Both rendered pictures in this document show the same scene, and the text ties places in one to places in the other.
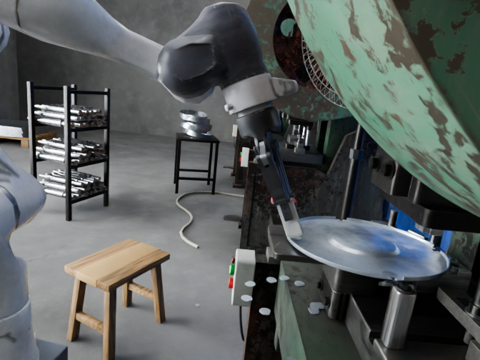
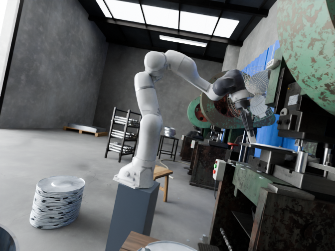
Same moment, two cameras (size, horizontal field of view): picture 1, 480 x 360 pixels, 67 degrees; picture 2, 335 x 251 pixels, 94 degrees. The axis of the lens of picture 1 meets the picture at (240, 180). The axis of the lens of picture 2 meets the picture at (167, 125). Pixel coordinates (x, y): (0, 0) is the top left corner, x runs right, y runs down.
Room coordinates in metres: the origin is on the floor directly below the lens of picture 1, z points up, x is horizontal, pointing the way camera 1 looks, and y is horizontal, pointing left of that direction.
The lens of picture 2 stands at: (-0.25, 0.30, 0.79)
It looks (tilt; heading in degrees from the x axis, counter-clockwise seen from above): 0 degrees down; 4
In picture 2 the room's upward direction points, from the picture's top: 11 degrees clockwise
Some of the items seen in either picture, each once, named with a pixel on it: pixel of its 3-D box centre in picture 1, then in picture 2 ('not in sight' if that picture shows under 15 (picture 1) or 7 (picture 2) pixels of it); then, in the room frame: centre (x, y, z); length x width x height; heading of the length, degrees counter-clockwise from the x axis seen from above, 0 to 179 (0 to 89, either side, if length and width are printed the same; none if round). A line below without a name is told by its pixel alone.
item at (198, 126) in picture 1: (196, 150); (168, 142); (3.65, 0.48, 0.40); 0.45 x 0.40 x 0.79; 14
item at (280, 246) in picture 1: (331, 273); (264, 159); (0.64, -0.19, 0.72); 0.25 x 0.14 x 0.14; 92
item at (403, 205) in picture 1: (439, 211); (303, 139); (0.65, -0.37, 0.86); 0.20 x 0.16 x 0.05; 2
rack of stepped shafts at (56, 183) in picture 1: (70, 148); (123, 134); (2.70, 1.30, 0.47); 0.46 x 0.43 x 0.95; 72
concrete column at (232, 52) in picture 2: not in sight; (222, 101); (5.82, -1.15, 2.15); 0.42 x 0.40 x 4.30; 92
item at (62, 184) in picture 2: not in sight; (62, 183); (0.83, 1.04, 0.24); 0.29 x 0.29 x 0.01
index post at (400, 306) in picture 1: (398, 313); (301, 161); (0.47, -0.25, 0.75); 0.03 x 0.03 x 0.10; 2
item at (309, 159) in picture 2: (421, 261); (297, 158); (0.65, -0.36, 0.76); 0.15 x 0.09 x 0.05; 2
